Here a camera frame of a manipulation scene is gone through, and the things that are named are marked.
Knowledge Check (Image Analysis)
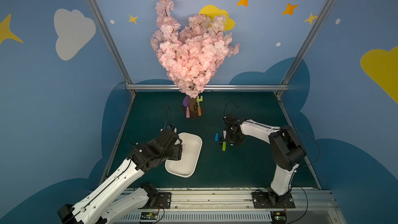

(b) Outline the green usb flash drive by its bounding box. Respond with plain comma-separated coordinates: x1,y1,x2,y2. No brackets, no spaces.
222,141,227,151

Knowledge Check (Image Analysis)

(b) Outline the white oval storage tray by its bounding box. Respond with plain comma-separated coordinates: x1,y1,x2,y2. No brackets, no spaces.
165,133,203,178

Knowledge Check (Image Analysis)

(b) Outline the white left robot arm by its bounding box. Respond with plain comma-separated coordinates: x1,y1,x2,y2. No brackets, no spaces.
58,125,182,224

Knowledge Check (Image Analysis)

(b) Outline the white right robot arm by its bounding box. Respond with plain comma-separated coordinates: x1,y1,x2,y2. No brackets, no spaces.
223,115,307,208

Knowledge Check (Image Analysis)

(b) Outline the left green circuit board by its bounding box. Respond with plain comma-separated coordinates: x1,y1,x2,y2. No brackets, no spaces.
140,212,159,222

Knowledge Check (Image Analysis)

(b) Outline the green circuit board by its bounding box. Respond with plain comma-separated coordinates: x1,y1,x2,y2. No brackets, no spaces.
140,212,159,222
271,212,287,224

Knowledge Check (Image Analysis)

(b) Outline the right green circuit board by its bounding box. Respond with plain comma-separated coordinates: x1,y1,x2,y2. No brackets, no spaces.
271,212,287,224

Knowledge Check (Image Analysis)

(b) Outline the pink cherry blossom tree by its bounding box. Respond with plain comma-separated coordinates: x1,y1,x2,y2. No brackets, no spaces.
150,0,239,98

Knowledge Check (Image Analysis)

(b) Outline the dark tree base plate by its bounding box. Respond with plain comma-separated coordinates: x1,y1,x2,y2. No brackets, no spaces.
180,106,199,120

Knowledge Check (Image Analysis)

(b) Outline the back aluminium frame bar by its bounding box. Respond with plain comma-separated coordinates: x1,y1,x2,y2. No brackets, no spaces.
126,84,289,91

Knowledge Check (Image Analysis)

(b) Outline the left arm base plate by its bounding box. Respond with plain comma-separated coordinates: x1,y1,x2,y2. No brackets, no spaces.
144,192,172,209

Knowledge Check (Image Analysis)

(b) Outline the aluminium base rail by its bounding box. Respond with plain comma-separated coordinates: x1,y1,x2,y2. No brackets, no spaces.
105,187,346,224

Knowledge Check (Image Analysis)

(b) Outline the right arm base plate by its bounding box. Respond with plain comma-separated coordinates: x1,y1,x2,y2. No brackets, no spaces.
251,190,295,209

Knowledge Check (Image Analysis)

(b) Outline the right aluminium frame post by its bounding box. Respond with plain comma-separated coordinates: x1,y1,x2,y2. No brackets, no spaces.
280,0,338,91

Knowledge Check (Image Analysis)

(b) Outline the aluminium frame post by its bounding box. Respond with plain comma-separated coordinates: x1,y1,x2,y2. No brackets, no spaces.
280,0,338,91
86,0,136,98

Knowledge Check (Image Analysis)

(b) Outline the left aluminium frame post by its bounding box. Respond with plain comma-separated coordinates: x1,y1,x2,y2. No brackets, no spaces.
86,0,136,98

